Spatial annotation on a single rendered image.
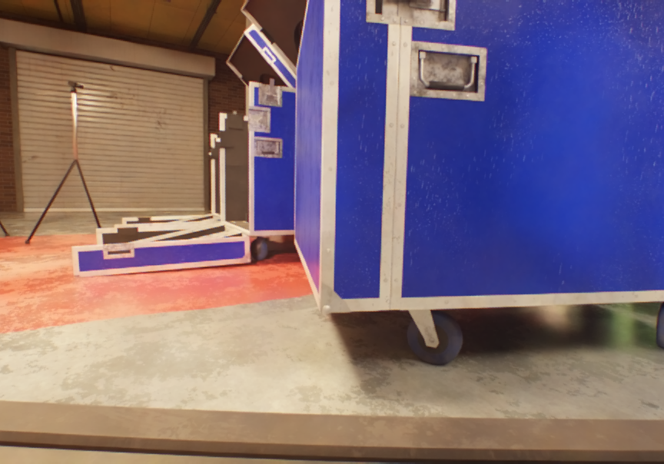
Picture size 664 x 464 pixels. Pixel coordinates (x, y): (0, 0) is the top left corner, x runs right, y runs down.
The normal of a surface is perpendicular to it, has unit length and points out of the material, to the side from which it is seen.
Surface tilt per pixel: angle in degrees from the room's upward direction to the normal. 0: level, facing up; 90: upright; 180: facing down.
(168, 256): 90
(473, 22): 90
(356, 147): 90
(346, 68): 90
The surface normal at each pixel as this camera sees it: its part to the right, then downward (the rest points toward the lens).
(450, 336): -0.48, 0.08
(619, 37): 0.15, 0.11
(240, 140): 0.44, 0.10
